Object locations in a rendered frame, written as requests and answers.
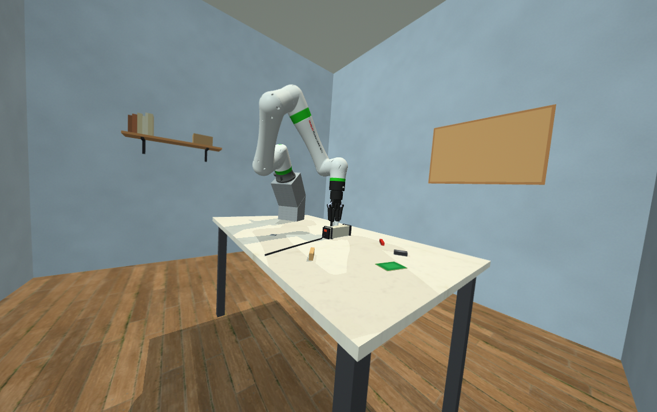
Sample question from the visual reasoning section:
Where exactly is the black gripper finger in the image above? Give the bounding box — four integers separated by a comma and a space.
327, 202, 338, 226
334, 203, 344, 225

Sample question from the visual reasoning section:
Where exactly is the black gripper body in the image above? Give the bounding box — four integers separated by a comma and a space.
330, 191, 343, 209

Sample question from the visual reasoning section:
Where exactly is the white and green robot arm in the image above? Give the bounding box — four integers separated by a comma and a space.
252, 85, 348, 192

